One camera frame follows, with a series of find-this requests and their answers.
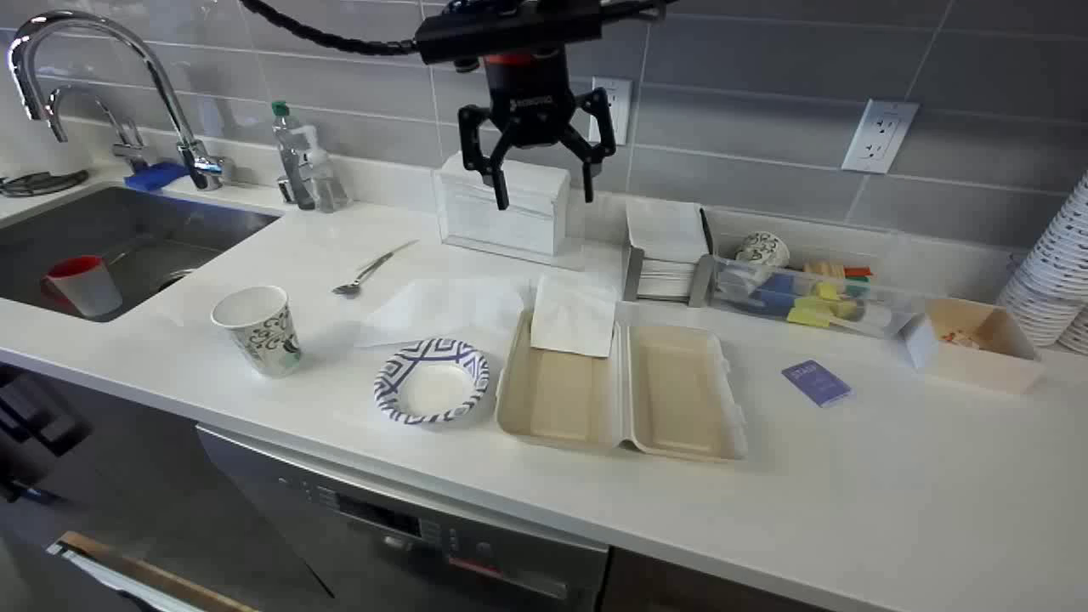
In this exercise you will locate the blue packet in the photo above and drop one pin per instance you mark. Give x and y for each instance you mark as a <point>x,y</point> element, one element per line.
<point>772,292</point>

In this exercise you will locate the clear napkin dispenser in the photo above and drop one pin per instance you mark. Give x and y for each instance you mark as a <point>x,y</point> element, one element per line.
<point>505,242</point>

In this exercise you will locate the white wall outlet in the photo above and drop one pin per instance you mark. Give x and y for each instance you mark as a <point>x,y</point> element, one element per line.
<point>619,113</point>
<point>877,137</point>

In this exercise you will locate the blue patterned paper plate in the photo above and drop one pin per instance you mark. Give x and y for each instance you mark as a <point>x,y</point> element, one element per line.
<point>435,392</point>

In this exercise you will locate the clear green capped bottle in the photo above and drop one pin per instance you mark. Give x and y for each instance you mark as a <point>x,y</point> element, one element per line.
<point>297,157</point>

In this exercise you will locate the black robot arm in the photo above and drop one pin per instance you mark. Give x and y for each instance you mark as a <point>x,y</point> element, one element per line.
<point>510,28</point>

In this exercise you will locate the chrome gooseneck faucet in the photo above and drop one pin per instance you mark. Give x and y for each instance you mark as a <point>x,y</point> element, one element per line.
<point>202,163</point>

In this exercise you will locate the small cardboard box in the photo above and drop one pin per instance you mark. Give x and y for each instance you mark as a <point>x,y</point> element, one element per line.
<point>987,368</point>

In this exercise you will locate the black cabinet fitting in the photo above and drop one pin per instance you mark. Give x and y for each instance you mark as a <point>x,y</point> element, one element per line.
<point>34,437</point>

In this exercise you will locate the stainless dishwasher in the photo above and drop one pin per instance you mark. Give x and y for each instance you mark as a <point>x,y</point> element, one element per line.
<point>395,545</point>

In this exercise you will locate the leaf patterned paper cup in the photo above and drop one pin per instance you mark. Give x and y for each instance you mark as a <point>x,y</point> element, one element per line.
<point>268,333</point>

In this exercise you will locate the patterned white packet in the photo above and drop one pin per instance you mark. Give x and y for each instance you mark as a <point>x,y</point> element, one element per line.
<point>762,251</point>

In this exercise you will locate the black sink tool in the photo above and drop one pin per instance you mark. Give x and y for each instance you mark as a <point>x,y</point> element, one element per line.
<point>39,180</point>

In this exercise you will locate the clear acrylic organizer tray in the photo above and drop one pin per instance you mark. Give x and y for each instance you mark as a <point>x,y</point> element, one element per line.
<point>885,309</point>

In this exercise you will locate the yellow packet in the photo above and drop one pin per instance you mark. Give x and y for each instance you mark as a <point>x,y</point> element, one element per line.
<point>818,307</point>

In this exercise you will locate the purple card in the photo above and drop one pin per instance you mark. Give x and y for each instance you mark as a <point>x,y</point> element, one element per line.
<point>818,383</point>

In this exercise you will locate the white napkin box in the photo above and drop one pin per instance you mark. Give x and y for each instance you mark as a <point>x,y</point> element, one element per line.
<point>668,275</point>

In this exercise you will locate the small chrome tap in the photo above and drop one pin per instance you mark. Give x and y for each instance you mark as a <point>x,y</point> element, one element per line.
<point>126,145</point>

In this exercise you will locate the flat white paper towel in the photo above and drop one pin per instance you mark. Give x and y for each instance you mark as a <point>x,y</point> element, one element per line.
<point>442,307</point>

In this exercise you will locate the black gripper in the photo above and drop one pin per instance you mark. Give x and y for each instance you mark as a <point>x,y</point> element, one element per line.
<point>531,103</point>

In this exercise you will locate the beige takeaway clamshell container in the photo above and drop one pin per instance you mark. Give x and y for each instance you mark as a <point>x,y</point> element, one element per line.
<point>681,392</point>

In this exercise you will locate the blue sponge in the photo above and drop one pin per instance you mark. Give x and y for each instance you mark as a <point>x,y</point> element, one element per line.
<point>155,175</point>

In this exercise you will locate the steel kitchen sink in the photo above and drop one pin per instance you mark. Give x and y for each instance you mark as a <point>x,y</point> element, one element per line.
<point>137,240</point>

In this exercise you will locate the red rimmed cup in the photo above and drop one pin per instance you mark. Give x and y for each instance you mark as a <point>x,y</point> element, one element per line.
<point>91,292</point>

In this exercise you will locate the red stick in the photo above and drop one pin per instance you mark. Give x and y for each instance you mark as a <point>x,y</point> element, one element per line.
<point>854,273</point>

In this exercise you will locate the white napkin stack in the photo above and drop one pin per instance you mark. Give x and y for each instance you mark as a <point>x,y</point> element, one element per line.
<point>522,206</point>

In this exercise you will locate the patterned paper cup stack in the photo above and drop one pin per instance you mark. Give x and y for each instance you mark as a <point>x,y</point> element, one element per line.
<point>1060,273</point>

